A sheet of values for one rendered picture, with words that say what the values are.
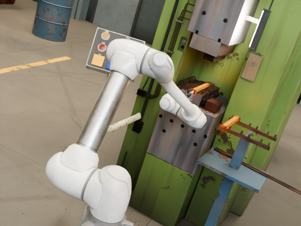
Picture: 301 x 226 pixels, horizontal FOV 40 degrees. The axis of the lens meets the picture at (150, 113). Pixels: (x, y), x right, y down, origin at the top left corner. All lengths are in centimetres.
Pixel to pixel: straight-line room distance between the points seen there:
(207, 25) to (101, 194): 141
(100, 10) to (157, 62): 783
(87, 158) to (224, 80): 167
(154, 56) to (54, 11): 535
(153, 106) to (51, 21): 431
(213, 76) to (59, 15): 432
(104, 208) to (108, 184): 11
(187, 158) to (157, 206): 46
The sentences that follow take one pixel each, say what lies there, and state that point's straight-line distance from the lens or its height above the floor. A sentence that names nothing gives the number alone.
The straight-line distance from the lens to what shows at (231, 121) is 255.
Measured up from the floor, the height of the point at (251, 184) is 71.
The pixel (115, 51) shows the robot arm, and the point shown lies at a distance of 194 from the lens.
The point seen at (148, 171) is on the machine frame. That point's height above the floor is 34.
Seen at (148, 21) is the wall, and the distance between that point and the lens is 920.
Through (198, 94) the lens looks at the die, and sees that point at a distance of 281.
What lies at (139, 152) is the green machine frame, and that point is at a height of 34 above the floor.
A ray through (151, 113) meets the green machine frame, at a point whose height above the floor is 68.
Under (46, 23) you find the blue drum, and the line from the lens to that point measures 718.
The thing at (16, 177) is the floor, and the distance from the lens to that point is 324.
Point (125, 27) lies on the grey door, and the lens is 939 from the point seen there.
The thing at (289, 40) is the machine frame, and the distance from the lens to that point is 278.
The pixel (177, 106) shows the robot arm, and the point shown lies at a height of 100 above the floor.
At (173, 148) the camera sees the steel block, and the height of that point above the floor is 58.
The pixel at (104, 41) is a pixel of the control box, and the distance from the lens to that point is 287.
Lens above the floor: 173
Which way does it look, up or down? 20 degrees down
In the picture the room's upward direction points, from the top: 18 degrees clockwise
